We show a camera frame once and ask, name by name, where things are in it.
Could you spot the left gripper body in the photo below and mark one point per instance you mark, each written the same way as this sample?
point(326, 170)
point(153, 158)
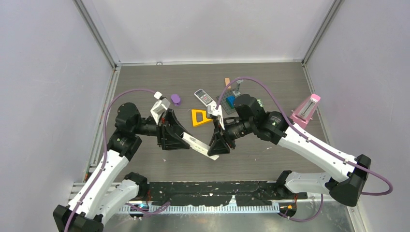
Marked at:
point(161, 128)

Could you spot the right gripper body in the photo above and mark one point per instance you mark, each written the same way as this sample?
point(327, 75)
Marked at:
point(233, 131)

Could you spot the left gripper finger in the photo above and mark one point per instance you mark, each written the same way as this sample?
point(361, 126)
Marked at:
point(173, 143)
point(173, 122)

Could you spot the white remote battery cover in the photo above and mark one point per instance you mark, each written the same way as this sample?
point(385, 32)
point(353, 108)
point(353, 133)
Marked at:
point(198, 146)

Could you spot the white remote control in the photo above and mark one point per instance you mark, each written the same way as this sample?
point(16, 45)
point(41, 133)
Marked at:
point(204, 98)

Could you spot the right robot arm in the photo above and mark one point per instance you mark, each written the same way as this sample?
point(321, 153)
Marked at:
point(342, 177)

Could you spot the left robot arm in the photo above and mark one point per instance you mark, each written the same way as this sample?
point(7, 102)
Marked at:
point(92, 207)

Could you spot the grey lego baseplate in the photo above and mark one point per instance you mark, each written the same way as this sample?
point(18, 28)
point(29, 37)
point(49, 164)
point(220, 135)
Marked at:
point(224, 104)

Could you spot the purple spool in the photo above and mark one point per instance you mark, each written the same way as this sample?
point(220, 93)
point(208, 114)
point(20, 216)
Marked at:
point(176, 99)

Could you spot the blue lego brick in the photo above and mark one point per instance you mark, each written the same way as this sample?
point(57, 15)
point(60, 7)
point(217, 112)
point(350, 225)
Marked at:
point(230, 101)

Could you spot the green monster toy cube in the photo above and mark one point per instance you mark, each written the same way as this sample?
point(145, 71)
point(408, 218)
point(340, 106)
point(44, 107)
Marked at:
point(260, 102)

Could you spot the small wooden block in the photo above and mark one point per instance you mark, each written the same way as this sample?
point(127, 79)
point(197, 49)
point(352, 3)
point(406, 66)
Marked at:
point(227, 83)

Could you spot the pink metronome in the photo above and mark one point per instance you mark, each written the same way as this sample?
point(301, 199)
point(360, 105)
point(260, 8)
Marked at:
point(302, 115)

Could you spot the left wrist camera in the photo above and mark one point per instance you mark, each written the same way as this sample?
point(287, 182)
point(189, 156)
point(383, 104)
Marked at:
point(159, 107)

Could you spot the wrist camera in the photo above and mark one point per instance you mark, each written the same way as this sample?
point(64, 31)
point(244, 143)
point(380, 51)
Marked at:
point(159, 107)
point(214, 112)

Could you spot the yellow triangular frame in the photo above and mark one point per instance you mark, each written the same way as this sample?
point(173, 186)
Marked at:
point(199, 117)

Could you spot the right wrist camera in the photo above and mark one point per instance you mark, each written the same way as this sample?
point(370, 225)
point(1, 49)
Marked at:
point(214, 112)

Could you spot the grey lego post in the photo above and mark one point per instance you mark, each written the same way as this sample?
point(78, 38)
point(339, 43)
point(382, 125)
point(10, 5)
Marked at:
point(237, 88)

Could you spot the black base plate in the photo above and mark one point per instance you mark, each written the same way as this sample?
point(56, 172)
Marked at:
point(217, 193)

